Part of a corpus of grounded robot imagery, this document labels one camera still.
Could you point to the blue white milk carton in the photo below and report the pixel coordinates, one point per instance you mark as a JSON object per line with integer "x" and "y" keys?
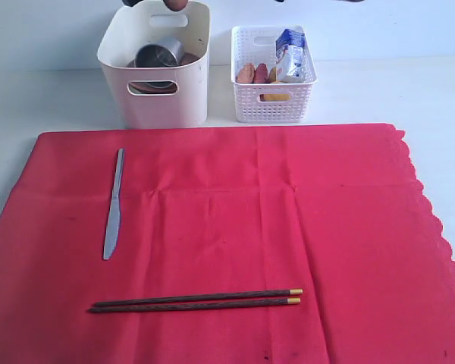
{"x": 290, "y": 54}

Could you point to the red table cloth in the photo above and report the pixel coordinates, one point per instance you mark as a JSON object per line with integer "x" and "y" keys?
{"x": 334, "y": 210}

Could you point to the fried chicken nugget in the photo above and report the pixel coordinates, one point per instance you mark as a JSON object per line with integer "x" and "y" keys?
{"x": 246, "y": 74}

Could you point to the cream plastic bin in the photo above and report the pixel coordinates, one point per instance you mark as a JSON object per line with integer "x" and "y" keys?
{"x": 130, "y": 29}

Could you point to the brown wooden plate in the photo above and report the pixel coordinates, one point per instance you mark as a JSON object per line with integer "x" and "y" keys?
{"x": 161, "y": 87}

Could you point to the white perforated basket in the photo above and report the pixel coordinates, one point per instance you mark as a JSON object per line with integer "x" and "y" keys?
{"x": 256, "y": 44}

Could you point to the yellow cheese wedge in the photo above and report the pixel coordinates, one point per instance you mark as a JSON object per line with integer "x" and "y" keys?
{"x": 274, "y": 76}

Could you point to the steel table knife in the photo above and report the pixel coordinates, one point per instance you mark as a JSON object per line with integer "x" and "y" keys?
{"x": 114, "y": 213}

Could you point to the stainless steel cup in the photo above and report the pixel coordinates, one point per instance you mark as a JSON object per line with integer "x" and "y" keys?
{"x": 167, "y": 52}

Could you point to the brown wooden spoon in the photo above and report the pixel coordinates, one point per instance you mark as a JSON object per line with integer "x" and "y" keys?
{"x": 176, "y": 5}

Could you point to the yellow lemon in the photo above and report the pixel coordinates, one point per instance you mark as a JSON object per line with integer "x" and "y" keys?
{"x": 274, "y": 97}

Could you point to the dark wooden chopstick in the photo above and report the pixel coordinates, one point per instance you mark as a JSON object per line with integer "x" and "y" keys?
{"x": 203, "y": 297}
{"x": 198, "y": 306}

